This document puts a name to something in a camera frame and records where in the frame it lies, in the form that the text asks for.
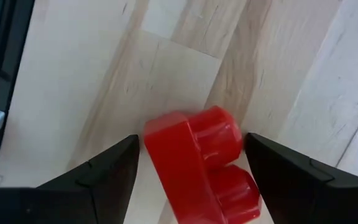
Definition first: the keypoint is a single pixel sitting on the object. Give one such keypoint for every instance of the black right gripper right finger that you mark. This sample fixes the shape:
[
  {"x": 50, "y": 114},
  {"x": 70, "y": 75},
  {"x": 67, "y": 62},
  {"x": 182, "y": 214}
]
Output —
[{"x": 306, "y": 196}]

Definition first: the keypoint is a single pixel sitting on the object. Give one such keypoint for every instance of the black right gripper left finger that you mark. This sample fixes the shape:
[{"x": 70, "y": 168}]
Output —
[{"x": 82, "y": 196}]

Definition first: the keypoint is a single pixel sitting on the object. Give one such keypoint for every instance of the red stepped toy block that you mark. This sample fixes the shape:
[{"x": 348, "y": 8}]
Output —
[{"x": 179, "y": 161}]

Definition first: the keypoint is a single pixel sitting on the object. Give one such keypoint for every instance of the black aluminium table frame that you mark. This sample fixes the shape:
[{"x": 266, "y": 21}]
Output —
[{"x": 14, "y": 46}]

